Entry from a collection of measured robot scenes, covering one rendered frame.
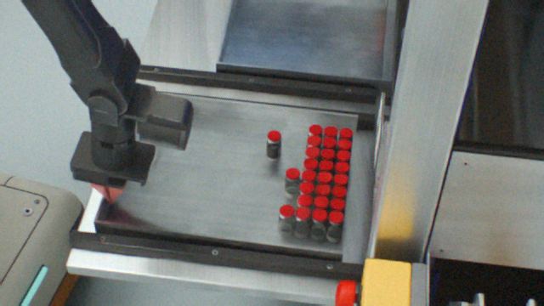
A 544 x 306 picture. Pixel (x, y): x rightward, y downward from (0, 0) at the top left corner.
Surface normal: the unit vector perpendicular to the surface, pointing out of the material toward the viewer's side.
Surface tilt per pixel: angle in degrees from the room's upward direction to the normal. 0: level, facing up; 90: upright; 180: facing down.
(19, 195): 0
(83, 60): 87
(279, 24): 0
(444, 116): 90
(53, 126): 0
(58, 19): 99
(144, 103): 12
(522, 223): 90
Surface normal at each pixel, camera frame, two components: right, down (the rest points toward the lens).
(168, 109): 0.18, -0.50
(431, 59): -0.13, 0.74
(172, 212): 0.02, -0.66
